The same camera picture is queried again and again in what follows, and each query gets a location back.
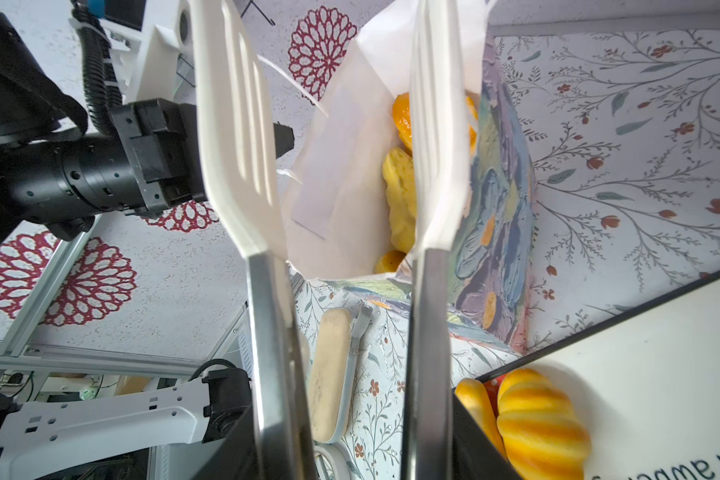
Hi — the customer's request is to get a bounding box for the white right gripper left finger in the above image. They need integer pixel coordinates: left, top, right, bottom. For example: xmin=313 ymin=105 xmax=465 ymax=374
xmin=189 ymin=1 xmax=317 ymax=479

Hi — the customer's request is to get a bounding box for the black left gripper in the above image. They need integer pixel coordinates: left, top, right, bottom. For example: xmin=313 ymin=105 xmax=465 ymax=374
xmin=11 ymin=99 xmax=207 ymax=219

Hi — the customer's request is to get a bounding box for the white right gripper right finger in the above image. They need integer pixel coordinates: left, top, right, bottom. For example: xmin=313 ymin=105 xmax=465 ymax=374
xmin=401 ymin=1 xmax=471 ymax=479

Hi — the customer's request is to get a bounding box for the croissant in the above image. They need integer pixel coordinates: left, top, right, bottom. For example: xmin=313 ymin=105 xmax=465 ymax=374
xmin=382 ymin=148 xmax=417 ymax=253
xmin=497 ymin=368 xmax=592 ymax=479
xmin=455 ymin=378 xmax=507 ymax=459
xmin=374 ymin=250 xmax=406 ymax=274

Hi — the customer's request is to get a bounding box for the floral white paper bag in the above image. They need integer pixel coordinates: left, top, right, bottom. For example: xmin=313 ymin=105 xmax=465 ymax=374
xmin=283 ymin=1 xmax=535 ymax=354

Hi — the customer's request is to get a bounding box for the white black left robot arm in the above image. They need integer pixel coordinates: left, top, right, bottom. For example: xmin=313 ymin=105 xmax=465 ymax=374
xmin=0 ymin=1 xmax=245 ymax=331

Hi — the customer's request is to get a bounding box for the beige oval bread loaf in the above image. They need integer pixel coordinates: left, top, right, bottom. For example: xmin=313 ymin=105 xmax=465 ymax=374
xmin=307 ymin=308 xmax=352 ymax=443

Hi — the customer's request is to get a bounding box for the clear tape roll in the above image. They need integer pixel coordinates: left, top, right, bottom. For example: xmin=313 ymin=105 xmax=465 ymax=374
xmin=314 ymin=444 xmax=351 ymax=480

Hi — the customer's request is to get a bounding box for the white strawberry tray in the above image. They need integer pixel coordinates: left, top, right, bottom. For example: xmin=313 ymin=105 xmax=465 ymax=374
xmin=452 ymin=260 xmax=720 ymax=480

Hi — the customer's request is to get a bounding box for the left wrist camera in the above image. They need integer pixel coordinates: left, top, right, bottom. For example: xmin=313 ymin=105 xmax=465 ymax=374
xmin=100 ymin=1 xmax=192 ymax=103

